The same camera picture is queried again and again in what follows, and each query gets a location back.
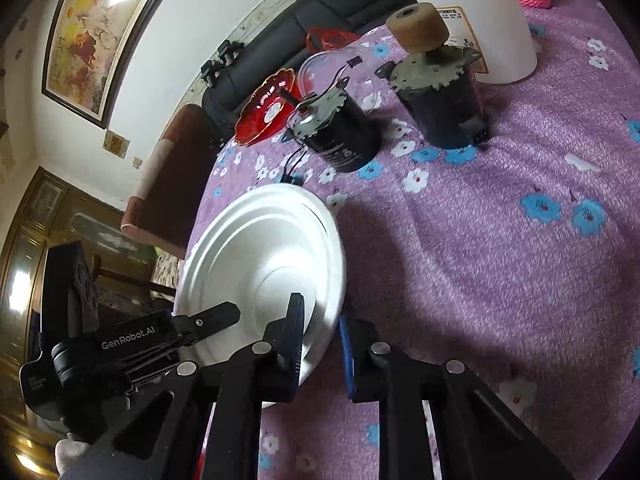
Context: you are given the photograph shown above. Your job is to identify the small red scalloped plate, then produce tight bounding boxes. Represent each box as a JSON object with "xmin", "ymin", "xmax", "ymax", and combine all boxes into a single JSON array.
[{"xmin": 234, "ymin": 71, "xmax": 301, "ymax": 147}]

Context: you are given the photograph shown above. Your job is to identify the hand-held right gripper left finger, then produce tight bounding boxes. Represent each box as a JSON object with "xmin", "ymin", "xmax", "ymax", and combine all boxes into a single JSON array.
[{"xmin": 90, "ymin": 292, "xmax": 307, "ymax": 480}]

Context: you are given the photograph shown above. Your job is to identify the white plastic jar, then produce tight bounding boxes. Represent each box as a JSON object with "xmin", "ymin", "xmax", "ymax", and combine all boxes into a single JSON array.
[{"xmin": 398, "ymin": 0, "xmax": 540, "ymax": 85}]

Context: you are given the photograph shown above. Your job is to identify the small wall placard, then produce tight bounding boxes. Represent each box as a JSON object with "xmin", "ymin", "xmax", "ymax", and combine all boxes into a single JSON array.
[{"xmin": 102, "ymin": 130, "xmax": 132, "ymax": 159}]

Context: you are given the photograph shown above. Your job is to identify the black motor with beige wheel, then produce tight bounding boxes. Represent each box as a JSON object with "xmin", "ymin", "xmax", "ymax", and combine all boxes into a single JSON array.
[{"xmin": 376, "ymin": 2, "xmax": 492, "ymax": 150}]

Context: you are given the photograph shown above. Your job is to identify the clear plastic container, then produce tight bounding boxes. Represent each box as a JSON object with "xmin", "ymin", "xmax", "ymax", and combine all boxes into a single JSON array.
[{"xmin": 297, "ymin": 45, "xmax": 386, "ymax": 111}]

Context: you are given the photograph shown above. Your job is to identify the black motor with wires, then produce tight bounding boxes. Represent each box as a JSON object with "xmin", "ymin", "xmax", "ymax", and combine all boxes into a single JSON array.
[{"xmin": 279, "ymin": 55, "xmax": 383, "ymax": 184}]

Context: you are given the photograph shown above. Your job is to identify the black leather sofa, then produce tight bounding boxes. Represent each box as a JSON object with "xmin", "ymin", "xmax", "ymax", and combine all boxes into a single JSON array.
[{"xmin": 201, "ymin": 0, "xmax": 416, "ymax": 126}]

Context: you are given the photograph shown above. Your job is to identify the wooden glass panel door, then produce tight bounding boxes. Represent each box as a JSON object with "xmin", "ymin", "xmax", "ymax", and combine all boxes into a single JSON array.
[{"xmin": 0, "ymin": 167, "xmax": 126, "ymax": 480}]

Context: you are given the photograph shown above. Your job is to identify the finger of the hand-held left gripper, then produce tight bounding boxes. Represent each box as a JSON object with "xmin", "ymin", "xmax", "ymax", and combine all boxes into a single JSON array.
[{"xmin": 171, "ymin": 301, "xmax": 241, "ymax": 348}]

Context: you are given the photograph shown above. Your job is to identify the white foam bowls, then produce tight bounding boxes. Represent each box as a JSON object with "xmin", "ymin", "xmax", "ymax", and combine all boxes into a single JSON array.
[{"xmin": 174, "ymin": 183, "xmax": 347, "ymax": 408}]

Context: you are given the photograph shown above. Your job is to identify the person's left hand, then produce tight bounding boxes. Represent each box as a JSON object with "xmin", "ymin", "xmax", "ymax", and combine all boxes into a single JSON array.
[{"xmin": 54, "ymin": 435, "xmax": 101, "ymax": 476}]

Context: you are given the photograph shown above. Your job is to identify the brown armchair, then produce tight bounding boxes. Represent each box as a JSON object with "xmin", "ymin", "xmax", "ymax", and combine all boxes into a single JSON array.
[{"xmin": 121, "ymin": 104, "xmax": 223, "ymax": 261}]

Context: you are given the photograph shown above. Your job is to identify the framed painting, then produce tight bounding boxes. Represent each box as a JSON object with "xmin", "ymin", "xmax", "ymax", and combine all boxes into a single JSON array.
[{"xmin": 41, "ymin": 0, "xmax": 186, "ymax": 129}]

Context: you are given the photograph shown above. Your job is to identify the patterned blanket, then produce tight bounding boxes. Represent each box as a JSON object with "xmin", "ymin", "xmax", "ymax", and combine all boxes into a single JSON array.
[{"xmin": 152, "ymin": 250, "xmax": 183, "ymax": 291}]

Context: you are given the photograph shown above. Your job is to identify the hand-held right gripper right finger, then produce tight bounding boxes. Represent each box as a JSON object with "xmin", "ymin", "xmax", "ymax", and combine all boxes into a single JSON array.
[{"xmin": 339, "ymin": 317, "xmax": 576, "ymax": 480}]

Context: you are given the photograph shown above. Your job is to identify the dark wooden chair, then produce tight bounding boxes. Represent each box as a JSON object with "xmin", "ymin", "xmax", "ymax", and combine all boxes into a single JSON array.
[{"xmin": 92, "ymin": 255, "xmax": 178, "ymax": 302}]

